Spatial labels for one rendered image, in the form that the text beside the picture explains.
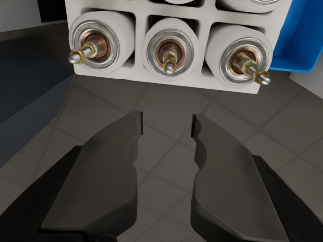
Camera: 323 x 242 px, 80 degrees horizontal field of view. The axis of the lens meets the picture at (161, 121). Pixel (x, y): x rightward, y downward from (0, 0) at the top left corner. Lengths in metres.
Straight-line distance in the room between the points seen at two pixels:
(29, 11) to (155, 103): 0.38
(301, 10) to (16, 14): 0.61
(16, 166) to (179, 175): 0.68
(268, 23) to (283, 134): 0.46
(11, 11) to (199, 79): 0.34
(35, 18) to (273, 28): 0.43
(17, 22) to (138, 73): 0.22
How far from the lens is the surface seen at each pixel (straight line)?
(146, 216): 1.06
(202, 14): 0.40
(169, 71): 0.24
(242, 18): 0.41
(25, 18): 0.45
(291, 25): 0.65
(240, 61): 0.33
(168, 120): 0.66
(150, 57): 0.33
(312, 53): 0.58
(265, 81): 0.27
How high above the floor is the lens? 0.57
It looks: 59 degrees down
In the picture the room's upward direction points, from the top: 175 degrees counter-clockwise
